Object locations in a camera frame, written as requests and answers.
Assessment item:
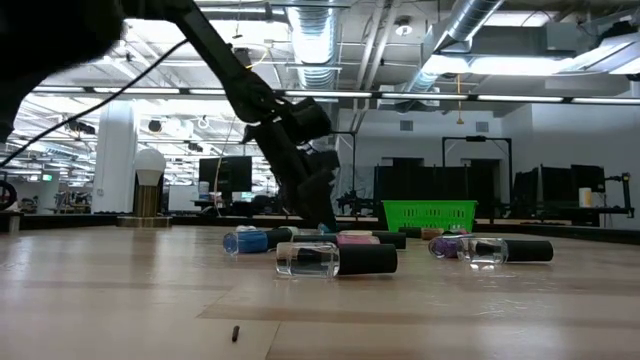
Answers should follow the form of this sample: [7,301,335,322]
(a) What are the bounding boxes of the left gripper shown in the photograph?
[243,117,342,232]

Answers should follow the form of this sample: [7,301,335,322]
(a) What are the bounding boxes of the light pink nail polish bottle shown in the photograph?
[292,233,382,247]

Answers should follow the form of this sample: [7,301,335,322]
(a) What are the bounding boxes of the clear nail polish bottle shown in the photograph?
[275,241,399,279]
[456,237,555,265]

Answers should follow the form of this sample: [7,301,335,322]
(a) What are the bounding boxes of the blue nail polish bottle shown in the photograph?
[222,228,294,257]

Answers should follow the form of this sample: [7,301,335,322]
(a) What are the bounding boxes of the brown nail polish bottle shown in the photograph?
[398,226,445,241]

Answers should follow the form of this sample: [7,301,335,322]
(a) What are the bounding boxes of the purple nail polish bottle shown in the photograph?
[428,234,474,260]

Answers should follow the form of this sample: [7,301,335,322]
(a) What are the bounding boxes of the black monitor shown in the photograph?
[198,155,254,194]

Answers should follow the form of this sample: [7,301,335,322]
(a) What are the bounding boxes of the black partition panels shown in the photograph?
[373,164,511,219]

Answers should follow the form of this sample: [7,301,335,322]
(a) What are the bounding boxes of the green plastic basket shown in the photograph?
[381,199,479,234]

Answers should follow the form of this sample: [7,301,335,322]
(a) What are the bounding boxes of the white bulb brass lamp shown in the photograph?
[117,147,173,229]

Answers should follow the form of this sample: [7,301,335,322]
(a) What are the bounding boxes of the white square pillar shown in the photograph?
[91,99,139,215]

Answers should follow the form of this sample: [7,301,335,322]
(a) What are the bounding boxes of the black workstation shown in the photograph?
[512,164,636,221]

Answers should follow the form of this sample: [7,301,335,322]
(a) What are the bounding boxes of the black wheel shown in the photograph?
[0,179,19,212]

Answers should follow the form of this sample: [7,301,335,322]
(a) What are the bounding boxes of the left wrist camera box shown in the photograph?
[291,97,334,147]

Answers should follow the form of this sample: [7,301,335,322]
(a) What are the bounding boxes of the black aluminium table frame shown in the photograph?
[0,212,640,246]

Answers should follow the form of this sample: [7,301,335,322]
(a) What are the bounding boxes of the yellow hanging pull cord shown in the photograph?
[454,73,464,126]

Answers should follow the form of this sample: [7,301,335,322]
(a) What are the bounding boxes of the silver ventilation duct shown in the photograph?
[399,0,506,96]
[287,0,344,91]

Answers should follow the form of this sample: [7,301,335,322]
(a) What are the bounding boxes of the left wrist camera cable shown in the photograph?
[0,38,190,169]

